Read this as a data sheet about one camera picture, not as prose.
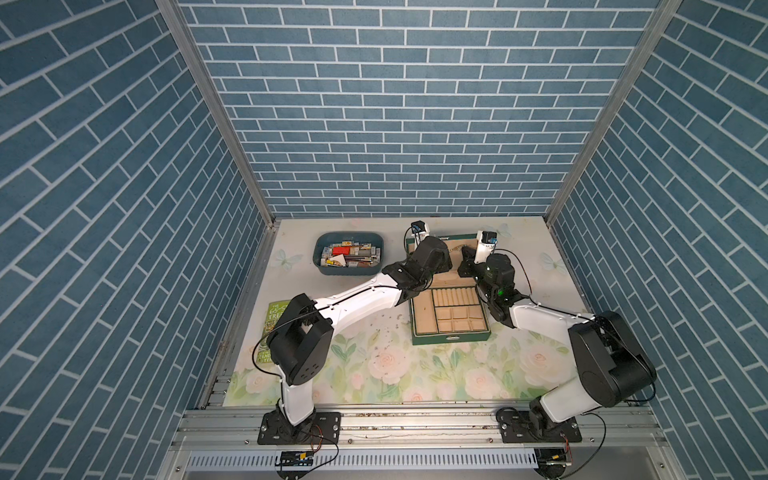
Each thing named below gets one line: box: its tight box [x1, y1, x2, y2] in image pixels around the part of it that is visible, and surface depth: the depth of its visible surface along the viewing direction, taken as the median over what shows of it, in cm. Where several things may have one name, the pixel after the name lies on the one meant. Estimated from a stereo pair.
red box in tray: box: [331, 246, 351, 256], surface depth 110 cm
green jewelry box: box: [409, 234, 491, 346], surface depth 91 cm
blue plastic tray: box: [313, 232, 385, 276], surface depth 110 cm
